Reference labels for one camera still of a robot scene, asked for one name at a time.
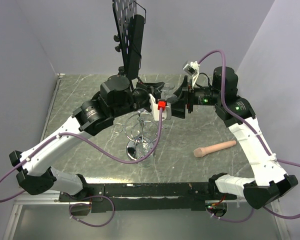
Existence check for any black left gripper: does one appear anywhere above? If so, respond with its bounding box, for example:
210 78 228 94
111 82 165 119

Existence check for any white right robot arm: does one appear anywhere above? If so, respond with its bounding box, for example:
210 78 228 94
171 66 298 210

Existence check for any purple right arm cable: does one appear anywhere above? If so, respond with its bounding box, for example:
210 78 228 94
197 49 300 223

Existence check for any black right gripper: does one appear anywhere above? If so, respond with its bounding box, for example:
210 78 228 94
165 75 223 120

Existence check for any black music stand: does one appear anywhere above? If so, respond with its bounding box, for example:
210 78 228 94
112 0 147 81

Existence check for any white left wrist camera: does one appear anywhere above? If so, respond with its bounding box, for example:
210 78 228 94
149 94 172 122

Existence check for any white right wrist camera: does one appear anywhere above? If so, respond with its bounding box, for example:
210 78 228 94
182 61 200 76

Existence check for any chrome wine glass rack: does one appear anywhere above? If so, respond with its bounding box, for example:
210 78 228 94
113 110 159 161

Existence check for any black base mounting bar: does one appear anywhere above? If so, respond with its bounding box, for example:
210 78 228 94
58 182 237 213

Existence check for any clear wine glass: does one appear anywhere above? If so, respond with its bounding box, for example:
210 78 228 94
136 142 154 169
161 82 176 100

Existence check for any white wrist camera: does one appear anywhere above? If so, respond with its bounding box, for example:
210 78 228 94
182 61 200 76
149 94 172 122

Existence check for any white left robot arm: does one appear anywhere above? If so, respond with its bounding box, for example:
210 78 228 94
9 74 171 201

